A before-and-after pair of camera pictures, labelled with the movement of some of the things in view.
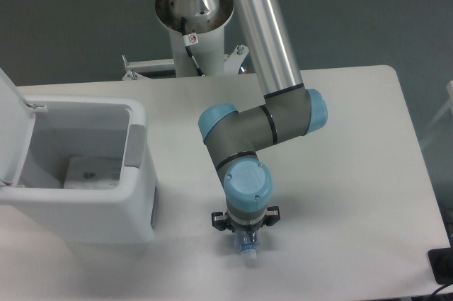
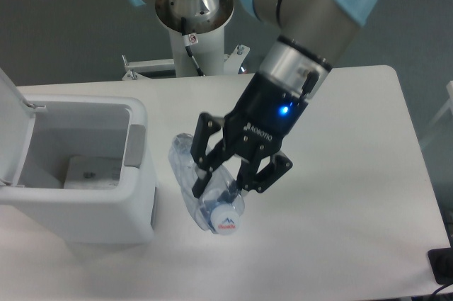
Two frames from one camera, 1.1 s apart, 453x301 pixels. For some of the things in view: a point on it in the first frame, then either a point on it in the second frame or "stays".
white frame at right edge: [449, 88] stays
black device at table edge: [441, 260] stays
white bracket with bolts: [136, 68] stays
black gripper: [219, 221] -> [262, 115]
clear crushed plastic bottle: [247, 243] -> [220, 207]
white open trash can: [38, 134] stays
